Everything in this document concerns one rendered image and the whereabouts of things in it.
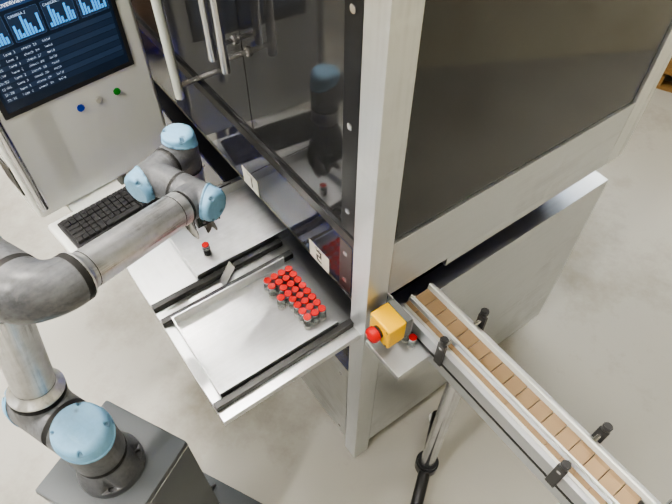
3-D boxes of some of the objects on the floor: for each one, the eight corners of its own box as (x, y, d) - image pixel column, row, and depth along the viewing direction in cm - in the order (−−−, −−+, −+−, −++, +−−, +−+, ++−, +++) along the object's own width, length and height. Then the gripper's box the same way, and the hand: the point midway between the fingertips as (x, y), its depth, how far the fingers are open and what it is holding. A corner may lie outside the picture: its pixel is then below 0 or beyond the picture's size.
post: (358, 435, 219) (430, -368, 56) (367, 448, 216) (473, -363, 53) (344, 445, 217) (379, -364, 54) (354, 458, 214) (421, -359, 51)
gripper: (179, 202, 134) (196, 258, 150) (219, 183, 138) (231, 240, 154) (163, 181, 138) (181, 238, 155) (203, 164, 142) (216, 221, 159)
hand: (201, 229), depth 155 cm, fingers closed
